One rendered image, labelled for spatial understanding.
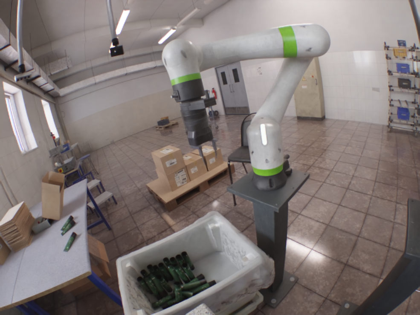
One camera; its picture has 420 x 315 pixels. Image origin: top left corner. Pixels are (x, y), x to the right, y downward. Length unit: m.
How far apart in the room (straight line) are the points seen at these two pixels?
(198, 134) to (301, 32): 0.46
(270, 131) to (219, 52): 0.31
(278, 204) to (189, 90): 0.46
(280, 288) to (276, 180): 0.94
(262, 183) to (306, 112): 4.70
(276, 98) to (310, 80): 4.37
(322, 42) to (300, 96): 4.71
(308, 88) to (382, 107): 2.06
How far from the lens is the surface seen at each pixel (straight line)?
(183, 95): 0.52
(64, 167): 4.27
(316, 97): 5.13
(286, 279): 1.48
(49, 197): 1.63
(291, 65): 0.79
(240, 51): 0.62
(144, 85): 10.59
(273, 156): 0.65
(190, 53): 0.53
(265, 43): 0.61
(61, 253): 1.27
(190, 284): 0.96
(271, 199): 0.67
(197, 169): 2.60
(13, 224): 1.66
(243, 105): 7.26
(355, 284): 1.57
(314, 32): 0.64
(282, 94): 0.78
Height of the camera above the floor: 1.33
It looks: 22 degrees down
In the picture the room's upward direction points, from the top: 14 degrees counter-clockwise
